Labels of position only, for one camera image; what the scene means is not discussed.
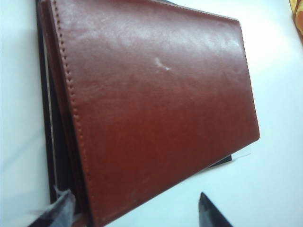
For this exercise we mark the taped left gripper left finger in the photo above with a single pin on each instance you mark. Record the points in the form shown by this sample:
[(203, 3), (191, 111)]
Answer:
[(59, 212)]

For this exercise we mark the yellow cloth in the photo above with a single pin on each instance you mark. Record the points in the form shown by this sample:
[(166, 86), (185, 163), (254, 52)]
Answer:
[(298, 14)]

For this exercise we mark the red leather book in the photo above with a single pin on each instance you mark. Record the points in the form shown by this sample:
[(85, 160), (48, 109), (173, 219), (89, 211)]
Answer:
[(154, 106)]

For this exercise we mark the black book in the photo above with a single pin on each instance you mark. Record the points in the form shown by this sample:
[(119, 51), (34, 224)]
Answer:
[(48, 142)]

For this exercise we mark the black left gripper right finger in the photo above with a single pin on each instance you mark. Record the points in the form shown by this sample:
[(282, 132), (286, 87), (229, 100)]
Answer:
[(209, 215)]

